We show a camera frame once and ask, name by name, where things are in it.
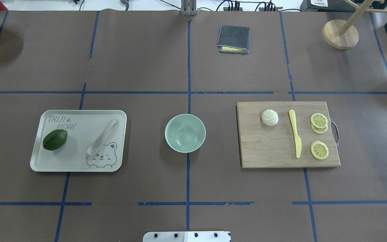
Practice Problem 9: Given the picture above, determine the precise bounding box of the white steamed bun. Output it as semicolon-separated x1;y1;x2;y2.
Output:
261;109;278;126

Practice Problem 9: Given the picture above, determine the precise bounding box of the grey folded cloth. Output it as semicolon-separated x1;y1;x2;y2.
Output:
217;25;250;54

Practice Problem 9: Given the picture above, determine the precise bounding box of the wooden mug tree stand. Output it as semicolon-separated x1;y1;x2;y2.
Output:
321;0;387;50

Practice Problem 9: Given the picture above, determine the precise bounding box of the wooden cutting board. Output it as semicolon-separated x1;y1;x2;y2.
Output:
236;101;341;168

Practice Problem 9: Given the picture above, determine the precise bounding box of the lemon slice under stack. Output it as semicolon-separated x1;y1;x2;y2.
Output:
310;123;328;134

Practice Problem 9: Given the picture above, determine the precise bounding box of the lower lemon slice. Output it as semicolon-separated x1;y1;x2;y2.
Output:
310;140;329;160

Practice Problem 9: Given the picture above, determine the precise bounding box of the yellow plastic knife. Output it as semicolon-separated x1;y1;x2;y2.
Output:
288;109;302;158

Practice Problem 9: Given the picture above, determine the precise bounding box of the mint green bowl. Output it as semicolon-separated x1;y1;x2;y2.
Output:
165;114;206;153

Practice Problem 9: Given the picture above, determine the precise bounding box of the white bear serving tray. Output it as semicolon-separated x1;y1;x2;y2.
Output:
30;110;127;172

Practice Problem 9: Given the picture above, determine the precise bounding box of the white ceramic spoon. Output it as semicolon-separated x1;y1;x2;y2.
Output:
86;119;117;155

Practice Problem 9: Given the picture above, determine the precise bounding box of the upper lemon slice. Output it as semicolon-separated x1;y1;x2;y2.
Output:
310;113;328;129

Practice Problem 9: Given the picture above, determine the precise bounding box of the green avocado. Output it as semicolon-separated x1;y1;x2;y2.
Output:
42;130;68;151

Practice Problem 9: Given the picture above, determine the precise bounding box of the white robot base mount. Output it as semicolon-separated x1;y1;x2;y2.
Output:
142;231;231;242

